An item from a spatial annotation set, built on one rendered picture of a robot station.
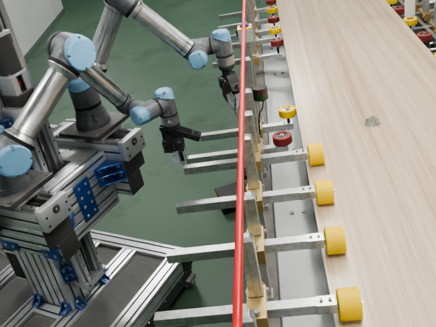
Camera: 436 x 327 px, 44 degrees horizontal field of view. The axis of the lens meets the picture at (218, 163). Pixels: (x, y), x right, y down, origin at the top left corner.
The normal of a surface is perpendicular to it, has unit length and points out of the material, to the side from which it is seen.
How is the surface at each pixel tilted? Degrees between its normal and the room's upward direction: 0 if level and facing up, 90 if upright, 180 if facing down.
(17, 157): 94
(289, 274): 0
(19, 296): 0
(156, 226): 0
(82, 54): 85
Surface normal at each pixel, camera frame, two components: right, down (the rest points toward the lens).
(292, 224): -0.18, -0.85
